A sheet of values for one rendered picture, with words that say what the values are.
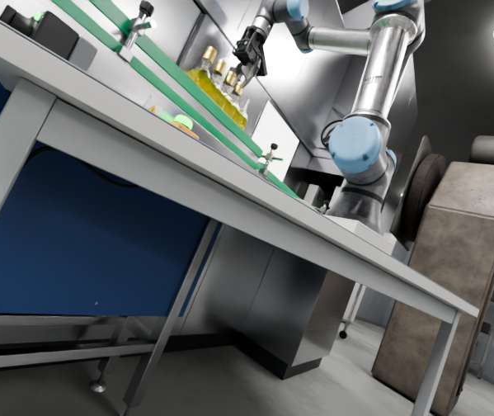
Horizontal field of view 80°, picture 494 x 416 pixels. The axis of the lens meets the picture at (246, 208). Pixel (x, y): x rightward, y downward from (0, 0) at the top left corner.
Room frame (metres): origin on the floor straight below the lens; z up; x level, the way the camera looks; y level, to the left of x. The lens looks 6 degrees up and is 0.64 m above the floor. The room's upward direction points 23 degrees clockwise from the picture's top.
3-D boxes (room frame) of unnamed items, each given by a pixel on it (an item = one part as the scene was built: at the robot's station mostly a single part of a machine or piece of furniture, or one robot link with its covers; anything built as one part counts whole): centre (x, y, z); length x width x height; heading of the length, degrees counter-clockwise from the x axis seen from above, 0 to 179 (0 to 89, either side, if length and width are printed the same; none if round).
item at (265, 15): (1.02, 0.21, 1.45); 0.09 x 0.08 x 0.11; 53
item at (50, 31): (0.46, 0.38, 0.79); 0.08 x 0.08 x 0.08; 53
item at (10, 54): (1.36, 0.07, 0.73); 1.58 x 1.52 x 0.04; 123
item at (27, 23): (0.41, 0.42, 0.79); 0.04 x 0.03 x 0.04; 53
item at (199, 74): (0.90, 0.30, 0.99); 0.06 x 0.06 x 0.21; 53
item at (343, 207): (0.81, -0.29, 0.83); 0.15 x 0.15 x 0.10
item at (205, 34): (1.34, 0.14, 1.15); 0.90 x 0.03 x 0.34; 143
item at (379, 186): (0.80, -0.28, 0.95); 0.13 x 0.12 x 0.14; 143
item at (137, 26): (0.56, 0.33, 0.94); 0.07 x 0.04 x 0.13; 53
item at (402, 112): (2.08, -0.63, 1.69); 0.70 x 0.37 x 0.89; 143
